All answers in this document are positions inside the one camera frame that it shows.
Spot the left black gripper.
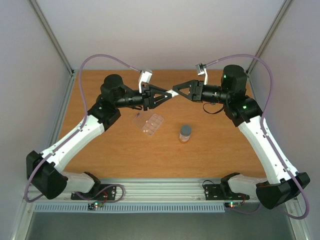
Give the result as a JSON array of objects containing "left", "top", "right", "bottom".
[{"left": 115, "top": 84, "right": 172, "bottom": 112}]

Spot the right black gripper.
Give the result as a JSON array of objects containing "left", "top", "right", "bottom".
[{"left": 172, "top": 78, "right": 231, "bottom": 104}]

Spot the clear plastic pill organizer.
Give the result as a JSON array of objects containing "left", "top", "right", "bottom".
[{"left": 132, "top": 110, "right": 164, "bottom": 136}]

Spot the orange pill bottle grey cap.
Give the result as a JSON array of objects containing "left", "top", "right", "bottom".
[{"left": 179, "top": 124, "right": 192, "bottom": 143}]

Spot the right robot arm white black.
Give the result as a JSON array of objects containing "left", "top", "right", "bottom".
[{"left": 172, "top": 64, "right": 310, "bottom": 210}]

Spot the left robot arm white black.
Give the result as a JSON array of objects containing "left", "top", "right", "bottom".
[{"left": 26, "top": 72, "right": 177, "bottom": 200}]

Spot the right small circuit board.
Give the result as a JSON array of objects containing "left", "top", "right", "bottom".
[{"left": 224, "top": 201, "right": 244, "bottom": 209}]

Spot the small circuit board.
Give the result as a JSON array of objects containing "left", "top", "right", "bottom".
[
  {"left": 87, "top": 201, "right": 104, "bottom": 211},
  {"left": 224, "top": 201, "right": 244, "bottom": 209}
]

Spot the left small circuit board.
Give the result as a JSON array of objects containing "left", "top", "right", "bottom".
[{"left": 87, "top": 201, "right": 104, "bottom": 211}]

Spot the left aluminium corner post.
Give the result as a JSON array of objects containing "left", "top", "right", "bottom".
[{"left": 28, "top": 0, "right": 74, "bottom": 76}]

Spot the aluminium corner post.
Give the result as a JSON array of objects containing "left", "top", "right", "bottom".
[
  {"left": 255, "top": 0, "right": 294, "bottom": 58},
  {"left": 28, "top": 0, "right": 74, "bottom": 76}
]

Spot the aluminium front frame rail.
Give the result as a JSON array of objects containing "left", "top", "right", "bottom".
[{"left": 22, "top": 177, "right": 298, "bottom": 202}]

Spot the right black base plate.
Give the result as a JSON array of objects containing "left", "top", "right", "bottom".
[{"left": 202, "top": 181, "right": 250, "bottom": 201}]

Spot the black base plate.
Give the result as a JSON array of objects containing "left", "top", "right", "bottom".
[
  {"left": 202, "top": 181, "right": 250, "bottom": 201},
  {"left": 70, "top": 184, "right": 117, "bottom": 201}
]

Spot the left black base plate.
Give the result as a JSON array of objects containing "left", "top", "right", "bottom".
[{"left": 70, "top": 184, "right": 117, "bottom": 201}]

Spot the right aluminium corner post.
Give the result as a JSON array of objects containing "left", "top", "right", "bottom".
[{"left": 255, "top": 0, "right": 294, "bottom": 58}]

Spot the grey slotted cable duct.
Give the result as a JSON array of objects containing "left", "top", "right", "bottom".
[{"left": 34, "top": 202, "right": 225, "bottom": 214}]

